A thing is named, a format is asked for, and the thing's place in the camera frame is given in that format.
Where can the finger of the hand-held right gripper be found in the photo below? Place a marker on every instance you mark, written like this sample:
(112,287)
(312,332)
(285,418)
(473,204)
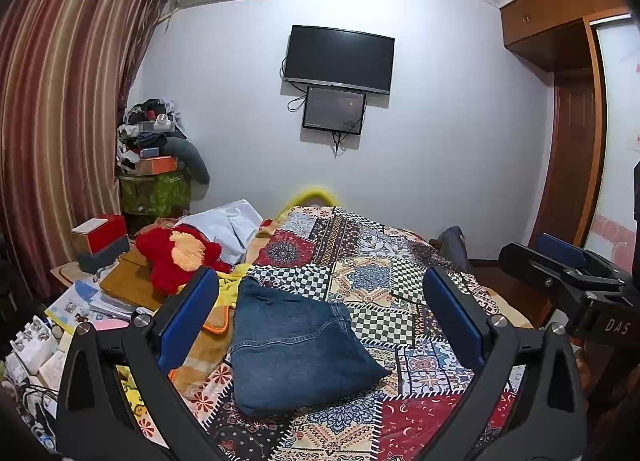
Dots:
(562,248)
(525,263)

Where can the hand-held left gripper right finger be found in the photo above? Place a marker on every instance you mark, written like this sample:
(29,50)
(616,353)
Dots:
(452,321)

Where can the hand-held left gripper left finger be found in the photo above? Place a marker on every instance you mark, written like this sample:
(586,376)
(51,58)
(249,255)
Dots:
(192,316)

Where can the blue denim jacket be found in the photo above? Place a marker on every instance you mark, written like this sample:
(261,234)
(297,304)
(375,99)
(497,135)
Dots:
(300,351)

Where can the tan blanket with orange trim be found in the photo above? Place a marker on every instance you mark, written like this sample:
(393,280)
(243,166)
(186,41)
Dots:
(210,341)

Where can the red plush toy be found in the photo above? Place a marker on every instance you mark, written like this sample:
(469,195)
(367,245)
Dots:
(170,256)

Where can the mustard brown cloth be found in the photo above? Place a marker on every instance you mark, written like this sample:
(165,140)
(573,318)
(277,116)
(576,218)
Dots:
(130,278)

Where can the brown wooden door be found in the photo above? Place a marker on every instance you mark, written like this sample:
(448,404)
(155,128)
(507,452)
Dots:
(567,166)

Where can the pink cloth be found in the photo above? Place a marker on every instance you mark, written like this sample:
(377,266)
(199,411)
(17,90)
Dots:
(110,325)

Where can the white cloth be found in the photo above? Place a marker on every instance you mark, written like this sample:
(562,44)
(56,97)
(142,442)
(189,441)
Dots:
(230,228)

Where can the dark grey box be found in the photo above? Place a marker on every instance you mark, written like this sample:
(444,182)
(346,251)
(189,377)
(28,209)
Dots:
(107,256)

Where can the stack of books and papers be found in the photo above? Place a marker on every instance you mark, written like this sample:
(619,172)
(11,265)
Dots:
(85,303)

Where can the patchwork printed blanket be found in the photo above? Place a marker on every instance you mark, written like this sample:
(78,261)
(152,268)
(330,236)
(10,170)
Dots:
(360,261)

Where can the red and white box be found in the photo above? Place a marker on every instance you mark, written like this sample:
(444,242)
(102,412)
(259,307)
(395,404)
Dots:
(105,233)

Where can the white sliding wardrobe door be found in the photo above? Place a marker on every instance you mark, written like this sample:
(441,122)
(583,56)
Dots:
(620,141)

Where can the green patterned cloth cover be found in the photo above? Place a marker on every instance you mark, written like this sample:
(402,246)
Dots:
(155,193)

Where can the wooden bedside table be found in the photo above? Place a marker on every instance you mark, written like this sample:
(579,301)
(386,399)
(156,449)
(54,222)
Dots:
(62,273)

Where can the orange box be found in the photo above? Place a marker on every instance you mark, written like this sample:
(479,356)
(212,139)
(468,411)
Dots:
(156,166)

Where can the grey neck pillow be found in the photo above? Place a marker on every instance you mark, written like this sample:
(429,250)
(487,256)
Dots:
(192,156)

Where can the yellow fuzzy blanket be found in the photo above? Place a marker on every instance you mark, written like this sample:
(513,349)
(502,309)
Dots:
(310,193)

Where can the pile of clutter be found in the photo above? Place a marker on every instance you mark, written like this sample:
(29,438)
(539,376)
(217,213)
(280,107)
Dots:
(147,123)

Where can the wooden wardrobe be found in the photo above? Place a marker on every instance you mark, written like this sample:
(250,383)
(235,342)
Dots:
(545,16)

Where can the striped brown curtain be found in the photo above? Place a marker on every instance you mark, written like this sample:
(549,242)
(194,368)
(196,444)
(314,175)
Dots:
(60,116)

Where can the small black wall monitor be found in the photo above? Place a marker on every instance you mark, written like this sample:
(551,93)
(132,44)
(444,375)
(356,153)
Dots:
(332,108)

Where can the black wall television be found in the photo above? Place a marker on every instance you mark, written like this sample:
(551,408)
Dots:
(337,58)

